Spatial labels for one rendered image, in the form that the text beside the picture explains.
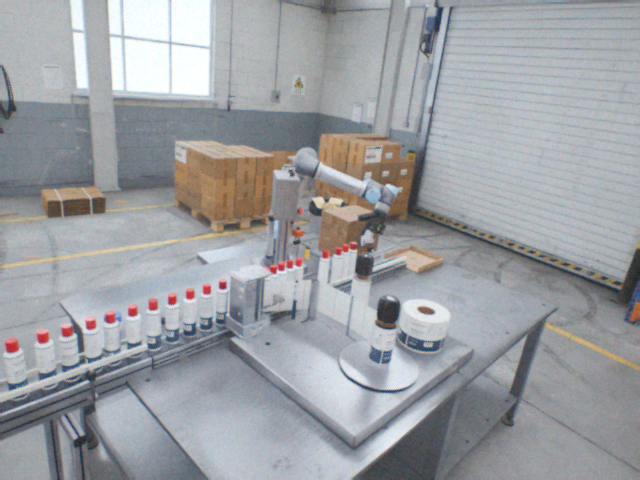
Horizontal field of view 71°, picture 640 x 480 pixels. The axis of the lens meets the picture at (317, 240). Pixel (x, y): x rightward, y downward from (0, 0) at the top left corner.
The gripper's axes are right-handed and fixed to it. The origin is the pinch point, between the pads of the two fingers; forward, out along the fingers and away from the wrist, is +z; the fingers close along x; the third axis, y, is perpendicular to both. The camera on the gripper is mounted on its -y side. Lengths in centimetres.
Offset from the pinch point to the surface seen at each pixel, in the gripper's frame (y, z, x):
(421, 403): 82, 50, -37
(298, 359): 40, 57, -60
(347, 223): -20.0, -8.3, 6.0
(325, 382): 56, 58, -61
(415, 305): 56, 18, -22
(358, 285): 30.9, 21.4, -31.1
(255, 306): 15, 47, -69
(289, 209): 2, 5, -62
